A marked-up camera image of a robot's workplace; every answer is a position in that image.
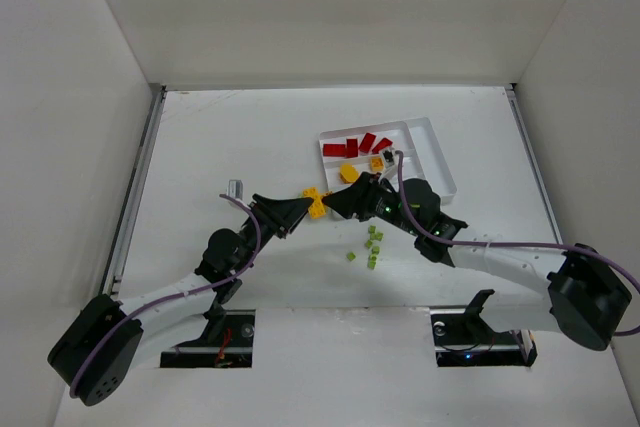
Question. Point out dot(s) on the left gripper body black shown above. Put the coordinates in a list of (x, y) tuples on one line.
[(270, 217)]

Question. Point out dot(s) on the yellow rounded lego piece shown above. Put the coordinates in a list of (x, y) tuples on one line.
[(348, 173)]

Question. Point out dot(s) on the yellow and red lego stack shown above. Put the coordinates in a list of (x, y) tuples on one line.
[(317, 209)]

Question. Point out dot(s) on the small yellow lego brick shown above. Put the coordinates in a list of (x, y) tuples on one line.
[(376, 164)]

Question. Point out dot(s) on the red curved lego piece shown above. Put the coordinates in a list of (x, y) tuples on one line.
[(366, 143)]

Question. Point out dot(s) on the red rounded lego brick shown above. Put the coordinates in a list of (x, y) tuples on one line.
[(381, 145)]

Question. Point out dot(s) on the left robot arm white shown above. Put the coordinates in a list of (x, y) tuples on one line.
[(95, 353)]

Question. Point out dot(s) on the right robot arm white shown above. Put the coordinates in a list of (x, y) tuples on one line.
[(571, 290)]

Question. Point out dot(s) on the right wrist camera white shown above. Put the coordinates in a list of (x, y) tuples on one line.
[(388, 157)]

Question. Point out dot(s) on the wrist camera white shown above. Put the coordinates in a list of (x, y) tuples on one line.
[(388, 157), (235, 189)]

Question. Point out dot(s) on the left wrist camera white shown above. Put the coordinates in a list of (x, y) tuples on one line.
[(235, 189)]

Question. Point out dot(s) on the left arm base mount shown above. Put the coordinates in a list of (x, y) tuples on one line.
[(226, 343)]

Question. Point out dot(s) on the left aluminium rail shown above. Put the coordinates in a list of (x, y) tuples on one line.
[(116, 261)]

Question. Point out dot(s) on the aluminium rail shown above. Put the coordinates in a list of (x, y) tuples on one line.
[(116, 261), (511, 94)]

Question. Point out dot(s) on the right aluminium rail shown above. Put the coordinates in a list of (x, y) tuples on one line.
[(511, 94)]

